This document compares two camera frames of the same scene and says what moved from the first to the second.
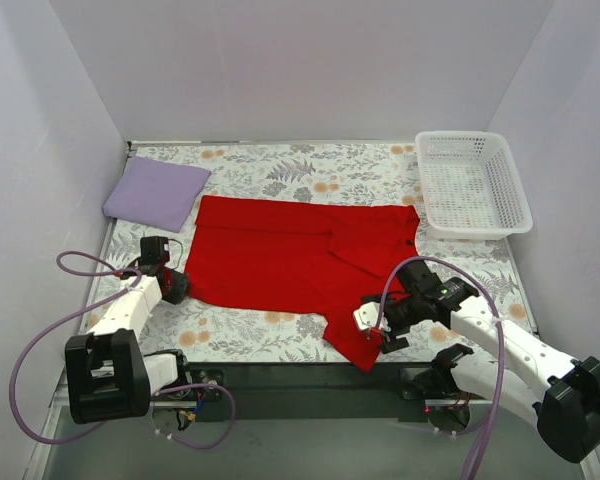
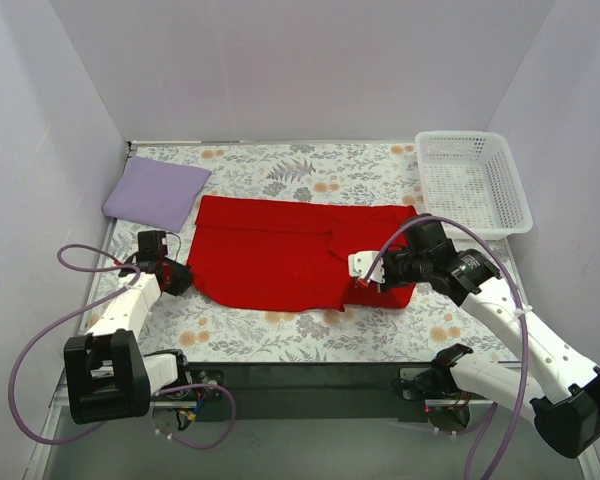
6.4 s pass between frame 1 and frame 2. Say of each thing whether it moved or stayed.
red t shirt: moved
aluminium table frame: stayed
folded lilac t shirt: stayed
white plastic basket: stayed
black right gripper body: moved
